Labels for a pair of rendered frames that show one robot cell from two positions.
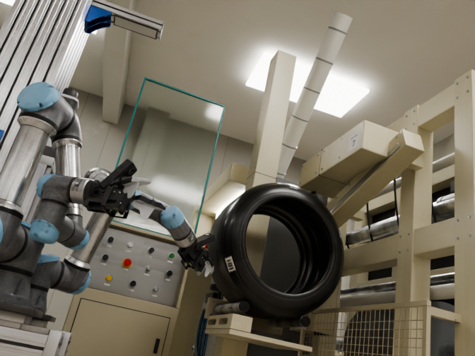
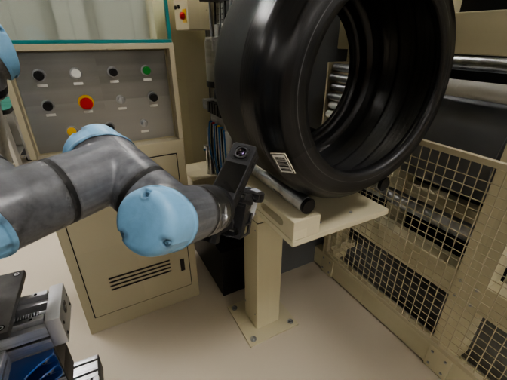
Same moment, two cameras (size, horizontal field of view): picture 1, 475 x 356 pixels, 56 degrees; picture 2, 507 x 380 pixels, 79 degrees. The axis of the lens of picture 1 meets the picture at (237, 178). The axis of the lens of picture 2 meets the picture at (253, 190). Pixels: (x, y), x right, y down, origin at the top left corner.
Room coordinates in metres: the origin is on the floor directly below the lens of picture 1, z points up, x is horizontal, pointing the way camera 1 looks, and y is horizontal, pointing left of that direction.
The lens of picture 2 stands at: (1.22, 0.16, 1.29)
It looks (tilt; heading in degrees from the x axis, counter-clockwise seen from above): 27 degrees down; 347
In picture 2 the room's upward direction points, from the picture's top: straight up
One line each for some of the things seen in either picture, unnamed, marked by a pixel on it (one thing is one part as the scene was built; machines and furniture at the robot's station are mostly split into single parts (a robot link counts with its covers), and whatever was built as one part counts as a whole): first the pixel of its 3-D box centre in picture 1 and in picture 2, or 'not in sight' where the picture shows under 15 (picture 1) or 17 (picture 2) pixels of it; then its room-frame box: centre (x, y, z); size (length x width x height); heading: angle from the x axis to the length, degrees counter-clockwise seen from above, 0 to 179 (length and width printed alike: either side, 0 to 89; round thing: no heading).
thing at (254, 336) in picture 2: not in sight; (261, 314); (2.31, -0.13, 0.01); 0.27 x 0.27 x 0.02; 15
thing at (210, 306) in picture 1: (245, 316); not in sight; (2.24, -0.17, 0.90); 0.40 x 0.03 x 0.10; 105
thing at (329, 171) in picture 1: (348, 164); not in sight; (2.02, -0.54, 1.71); 0.61 x 0.25 x 0.15; 15
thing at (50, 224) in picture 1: (51, 223); not in sight; (1.24, 0.48, 0.94); 0.11 x 0.08 x 0.11; 167
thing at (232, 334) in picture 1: (255, 339); (307, 200); (2.07, -0.22, 0.80); 0.37 x 0.36 x 0.02; 105
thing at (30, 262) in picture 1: (20, 246); not in sight; (1.38, 0.61, 0.88); 0.13 x 0.12 x 0.14; 167
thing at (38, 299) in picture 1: (29, 297); not in sight; (1.87, 0.71, 0.77); 0.15 x 0.15 x 0.10
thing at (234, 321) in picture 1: (227, 323); (271, 200); (2.03, -0.09, 0.84); 0.36 x 0.09 x 0.06; 15
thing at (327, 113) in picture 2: (314, 303); (354, 102); (2.38, -0.53, 1.05); 0.20 x 0.15 x 0.30; 15
